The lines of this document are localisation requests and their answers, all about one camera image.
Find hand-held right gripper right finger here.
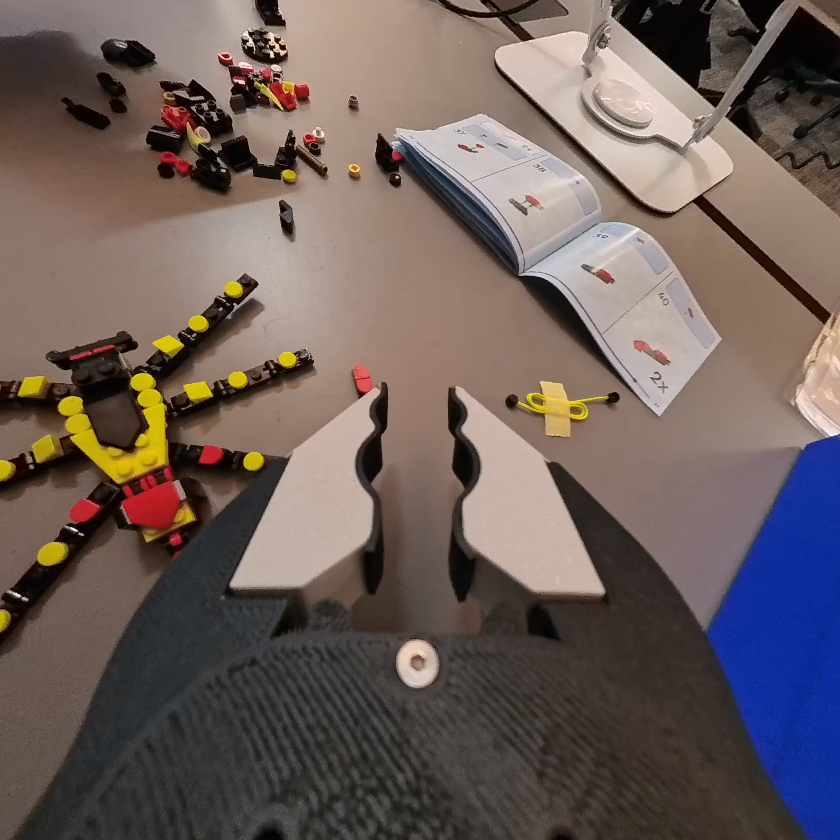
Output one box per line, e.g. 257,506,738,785
448,386,606,603

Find lego spider model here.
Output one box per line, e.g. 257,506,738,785
0,272,316,647

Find blue plastic bin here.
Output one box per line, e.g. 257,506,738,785
707,433,840,840

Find black cable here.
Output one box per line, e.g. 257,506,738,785
436,0,546,17

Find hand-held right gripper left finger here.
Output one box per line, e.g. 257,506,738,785
228,382,389,614

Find yellow tape piece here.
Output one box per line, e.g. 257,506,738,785
539,381,573,437

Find black office chair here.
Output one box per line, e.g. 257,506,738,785
696,0,840,172

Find black round lego plate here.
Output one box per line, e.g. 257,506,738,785
241,28,290,64

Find lego instruction booklet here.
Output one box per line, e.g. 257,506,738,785
394,115,723,417

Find pile of loose lego pieces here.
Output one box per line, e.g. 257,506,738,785
60,39,404,234

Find yellow elastic cord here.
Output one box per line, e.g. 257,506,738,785
505,392,621,419

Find white metal document stand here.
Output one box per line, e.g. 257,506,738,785
493,0,805,214

